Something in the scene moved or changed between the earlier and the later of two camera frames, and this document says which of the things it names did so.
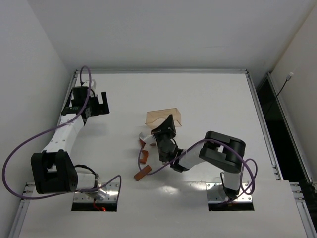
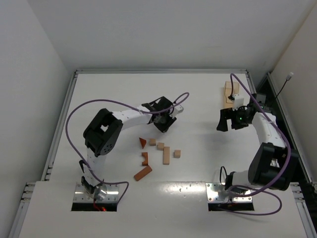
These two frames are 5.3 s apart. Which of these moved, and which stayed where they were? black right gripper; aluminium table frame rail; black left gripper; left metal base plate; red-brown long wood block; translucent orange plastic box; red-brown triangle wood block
Moved: black right gripper; translucent orange plastic box; black left gripper
Stayed: left metal base plate; red-brown long wood block; aluminium table frame rail; red-brown triangle wood block
